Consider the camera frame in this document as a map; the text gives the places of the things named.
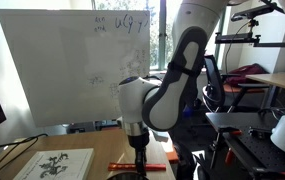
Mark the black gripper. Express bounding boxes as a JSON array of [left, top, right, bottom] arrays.
[[127, 133, 150, 176]]

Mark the orange pen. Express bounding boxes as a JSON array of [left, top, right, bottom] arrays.
[[107, 162, 167, 172]]

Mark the dark bowl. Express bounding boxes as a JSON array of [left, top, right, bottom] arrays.
[[106, 171, 150, 180]]

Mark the white book with black drawing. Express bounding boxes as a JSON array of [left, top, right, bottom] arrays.
[[13, 147, 96, 180]]

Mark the black office chair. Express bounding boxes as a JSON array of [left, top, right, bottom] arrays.
[[201, 54, 270, 115]]

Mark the black perforated breadboard table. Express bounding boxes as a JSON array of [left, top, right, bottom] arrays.
[[204, 111, 285, 180]]

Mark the white whiteboard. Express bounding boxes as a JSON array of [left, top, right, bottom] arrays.
[[0, 8, 152, 129]]

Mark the red bag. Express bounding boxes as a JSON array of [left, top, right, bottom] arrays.
[[226, 63, 269, 89]]

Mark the wooden desk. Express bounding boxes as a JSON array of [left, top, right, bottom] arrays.
[[245, 72, 285, 92]]

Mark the orange handled bar clamp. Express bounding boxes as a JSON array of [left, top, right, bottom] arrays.
[[224, 147, 235, 167], [209, 125, 244, 169]]

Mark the black cable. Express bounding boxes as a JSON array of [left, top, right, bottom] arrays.
[[0, 133, 49, 180]]

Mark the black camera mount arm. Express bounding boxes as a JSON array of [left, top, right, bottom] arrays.
[[214, 31, 285, 48]]

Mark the black camera on mount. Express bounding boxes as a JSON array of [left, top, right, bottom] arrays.
[[230, 2, 285, 23]]

